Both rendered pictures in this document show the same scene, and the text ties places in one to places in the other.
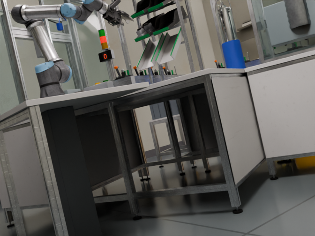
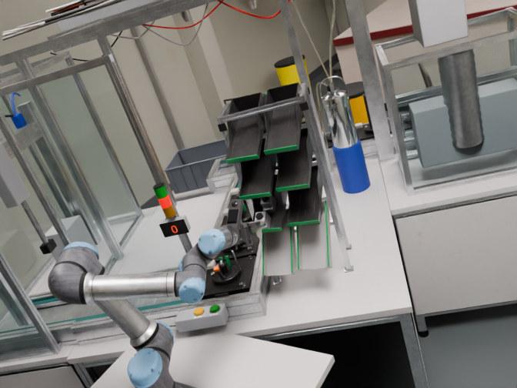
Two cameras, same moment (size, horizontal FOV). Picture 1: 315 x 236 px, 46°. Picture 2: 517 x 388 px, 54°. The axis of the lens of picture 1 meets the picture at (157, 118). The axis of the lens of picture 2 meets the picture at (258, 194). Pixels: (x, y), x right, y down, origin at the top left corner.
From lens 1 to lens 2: 1.75 m
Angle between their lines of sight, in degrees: 28
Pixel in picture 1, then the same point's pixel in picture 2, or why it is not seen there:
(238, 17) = not seen: outside the picture
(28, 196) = not seen: outside the picture
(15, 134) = (33, 378)
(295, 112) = (461, 262)
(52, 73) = (165, 378)
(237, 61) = (361, 176)
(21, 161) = not seen: outside the picture
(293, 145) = (454, 299)
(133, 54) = (91, 52)
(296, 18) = (468, 136)
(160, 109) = (186, 179)
